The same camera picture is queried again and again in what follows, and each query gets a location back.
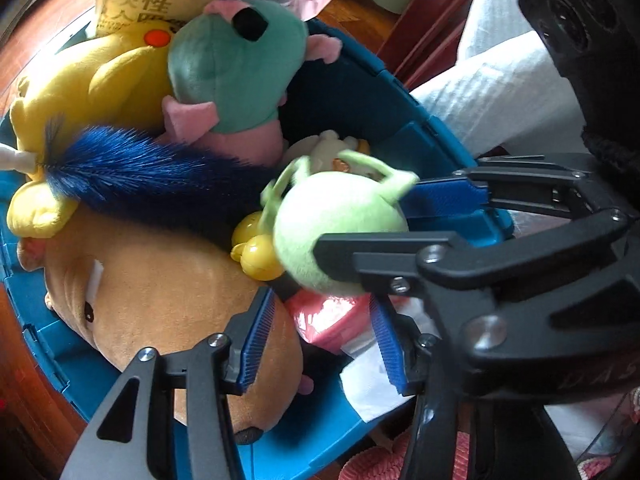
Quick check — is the green round plush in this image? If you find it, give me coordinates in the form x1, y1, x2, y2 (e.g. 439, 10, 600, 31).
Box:
259, 150, 419, 297

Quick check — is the white bear orange dress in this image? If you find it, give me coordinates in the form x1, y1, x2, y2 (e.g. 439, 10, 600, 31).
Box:
281, 130, 375, 178

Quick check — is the pink tissue pack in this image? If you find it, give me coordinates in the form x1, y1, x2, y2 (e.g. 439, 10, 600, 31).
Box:
285, 288, 417, 356

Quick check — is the white paper tissue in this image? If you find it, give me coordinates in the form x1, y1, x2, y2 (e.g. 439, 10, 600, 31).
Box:
340, 328, 412, 422

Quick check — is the yellow plastic toy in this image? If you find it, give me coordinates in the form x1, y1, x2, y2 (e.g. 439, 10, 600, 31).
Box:
230, 211, 284, 282

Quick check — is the brown dog plush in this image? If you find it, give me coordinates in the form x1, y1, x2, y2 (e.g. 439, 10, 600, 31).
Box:
16, 206, 314, 444

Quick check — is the blue plastic storage crate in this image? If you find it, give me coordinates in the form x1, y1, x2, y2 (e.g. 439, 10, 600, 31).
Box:
0, 6, 516, 480

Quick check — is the blue furry tail toy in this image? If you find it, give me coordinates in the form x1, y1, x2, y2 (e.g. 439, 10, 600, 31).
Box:
42, 117, 276, 248

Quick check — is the teal pink creature plush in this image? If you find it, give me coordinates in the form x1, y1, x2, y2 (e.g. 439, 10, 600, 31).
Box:
162, 0, 342, 167

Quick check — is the yellow pikachu plush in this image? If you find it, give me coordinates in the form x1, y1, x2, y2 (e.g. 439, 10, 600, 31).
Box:
1, 21, 175, 240

